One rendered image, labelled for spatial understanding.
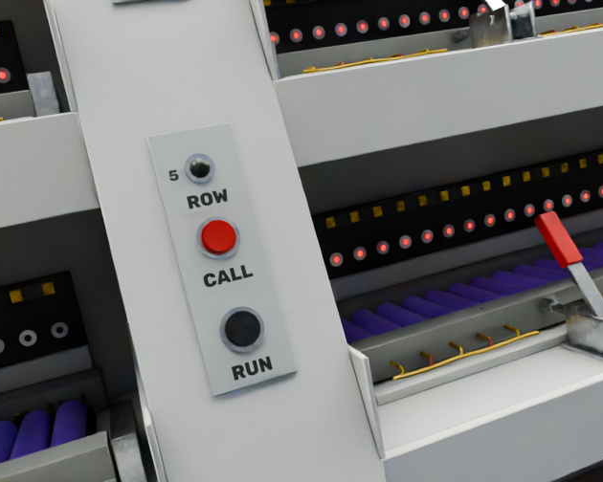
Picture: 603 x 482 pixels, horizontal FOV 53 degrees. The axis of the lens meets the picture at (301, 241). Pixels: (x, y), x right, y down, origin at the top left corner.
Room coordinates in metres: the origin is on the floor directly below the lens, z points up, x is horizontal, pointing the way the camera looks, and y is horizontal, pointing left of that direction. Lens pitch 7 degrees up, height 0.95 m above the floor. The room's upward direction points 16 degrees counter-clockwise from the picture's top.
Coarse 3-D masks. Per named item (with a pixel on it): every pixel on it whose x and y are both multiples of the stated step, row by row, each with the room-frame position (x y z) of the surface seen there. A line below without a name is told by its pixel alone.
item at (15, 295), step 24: (0, 288) 0.40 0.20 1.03; (24, 288) 0.40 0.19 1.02; (48, 288) 0.40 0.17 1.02; (72, 288) 0.41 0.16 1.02; (0, 312) 0.40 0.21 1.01; (24, 312) 0.40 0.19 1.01; (48, 312) 0.41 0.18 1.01; (72, 312) 0.41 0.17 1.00; (0, 336) 0.40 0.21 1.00; (48, 336) 0.41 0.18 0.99; (72, 336) 0.42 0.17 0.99; (0, 360) 0.40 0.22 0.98; (24, 360) 0.41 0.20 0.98
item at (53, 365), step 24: (48, 360) 0.41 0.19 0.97; (72, 360) 0.42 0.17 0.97; (0, 384) 0.40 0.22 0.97; (24, 384) 0.41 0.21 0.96; (120, 408) 0.33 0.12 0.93; (144, 408) 0.26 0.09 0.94; (120, 432) 0.30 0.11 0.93; (144, 432) 0.36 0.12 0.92; (120, 456) 0.30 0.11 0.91; (144, 456) 0.33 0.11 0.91; (120, 480) 0.31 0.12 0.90; (144, 480) 0.30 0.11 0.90
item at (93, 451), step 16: (64, 448) 0.30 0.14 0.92; (80, 448) 0.30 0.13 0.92; (96, 448) 0.30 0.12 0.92; (0, 464) 0.30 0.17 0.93; (16, 464) 0.30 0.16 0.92; (32, 464) 0.29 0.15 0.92; (48, 464) 0.29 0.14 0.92; (64, 464) 0.29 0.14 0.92; (80, 464) 0.30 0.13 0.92; (96, 464) 0.30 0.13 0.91; (112, 464) 0.30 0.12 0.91; (0, 480) 0.29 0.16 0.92; (16, 480) 0.29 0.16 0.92; (32, 480) 0.29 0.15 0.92; (48, 480) 0.29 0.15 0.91; (64, 480) 0.30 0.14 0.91; (80, 480) 0.30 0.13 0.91; (96, 480) 0.30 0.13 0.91
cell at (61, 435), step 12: (60, 408) 0.37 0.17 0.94; (72, 408) 0.37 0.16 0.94; (84, 408) 0.38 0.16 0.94; (60, 420) 0.35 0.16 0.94; (72, 420) 0.35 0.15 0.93; (84, 420) 0.36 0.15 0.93; (60, 432) 0.33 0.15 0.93; (72, 432) 0.33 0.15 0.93; (84, 432) 0.35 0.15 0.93; (60, 444) 0.32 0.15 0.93
